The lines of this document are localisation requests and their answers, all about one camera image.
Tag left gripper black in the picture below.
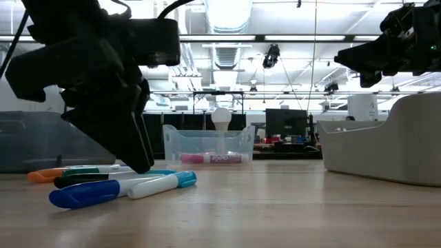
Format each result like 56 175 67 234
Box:
5 19 181 174

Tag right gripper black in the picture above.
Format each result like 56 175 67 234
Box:
334 30 441 89

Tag light blue capped white marker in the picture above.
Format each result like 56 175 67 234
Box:
144 168 177 176
126 170 198 200

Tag magenta Expo marker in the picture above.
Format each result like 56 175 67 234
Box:
179 152 249 165

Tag white round pillar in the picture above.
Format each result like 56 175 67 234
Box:
347 93 379 121

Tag clear plastic bin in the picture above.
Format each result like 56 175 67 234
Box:
163 124 256 165

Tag white light bulb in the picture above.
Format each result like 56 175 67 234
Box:
211 107 233 132

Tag black capped white marker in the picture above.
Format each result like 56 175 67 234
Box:
53 172 163 189

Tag dark grey plastic bin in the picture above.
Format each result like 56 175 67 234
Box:
0 110 116 173

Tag black monitor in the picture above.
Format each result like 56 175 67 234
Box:
265 108 308 141

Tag orange capped white marker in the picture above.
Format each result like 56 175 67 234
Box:
26 166 70 184

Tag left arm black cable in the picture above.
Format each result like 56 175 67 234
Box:
156 0 196 20

